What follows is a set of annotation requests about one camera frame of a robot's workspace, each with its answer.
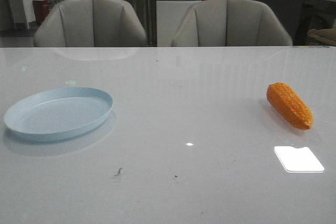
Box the orange plastic corn cob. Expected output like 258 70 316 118
266 82 313 130

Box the light blue round plate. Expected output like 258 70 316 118
4 87 113 142

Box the beige right armchair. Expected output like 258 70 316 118
171 0 292 47

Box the beige armchair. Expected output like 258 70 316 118
171 0 292 47
34 0 147 47

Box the beige left armchair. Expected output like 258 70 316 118
34 0 147 47

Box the red trash bin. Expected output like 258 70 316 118
33 0 49 25

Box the tan cushion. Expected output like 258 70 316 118
307 28 335 46

